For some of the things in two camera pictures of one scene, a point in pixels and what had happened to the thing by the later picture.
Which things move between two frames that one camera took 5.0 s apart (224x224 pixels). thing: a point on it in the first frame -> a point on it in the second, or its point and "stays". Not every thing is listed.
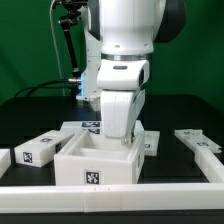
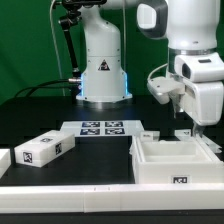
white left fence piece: x=5 y=160 stays
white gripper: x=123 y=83 -> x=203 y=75
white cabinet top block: x=40 y=150 stays
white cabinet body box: x=92 y=158 -> x=185 y=161
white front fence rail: x=91 y=199 stays
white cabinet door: x=151 y=142 stays
